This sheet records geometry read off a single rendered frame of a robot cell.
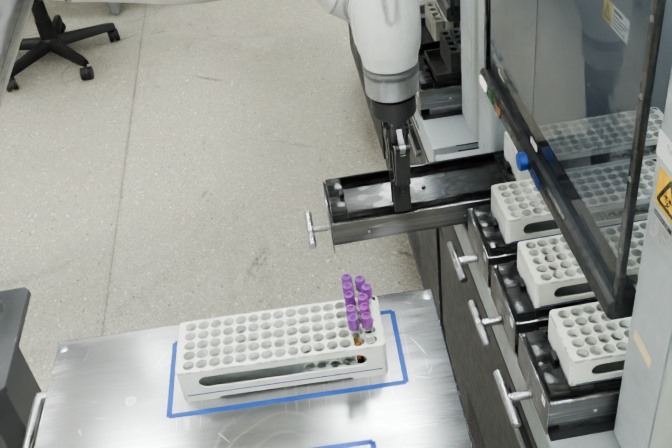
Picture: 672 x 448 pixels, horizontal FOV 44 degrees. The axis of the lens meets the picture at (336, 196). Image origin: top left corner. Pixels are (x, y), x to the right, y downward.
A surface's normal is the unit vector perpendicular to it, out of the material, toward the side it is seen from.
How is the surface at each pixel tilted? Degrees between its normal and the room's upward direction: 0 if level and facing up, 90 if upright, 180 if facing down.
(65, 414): 0
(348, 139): 0
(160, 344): 0
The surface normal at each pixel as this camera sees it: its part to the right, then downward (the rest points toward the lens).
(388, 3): 0.09, 0.40
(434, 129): -0.11, -0.78
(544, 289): 0.13, 0.60
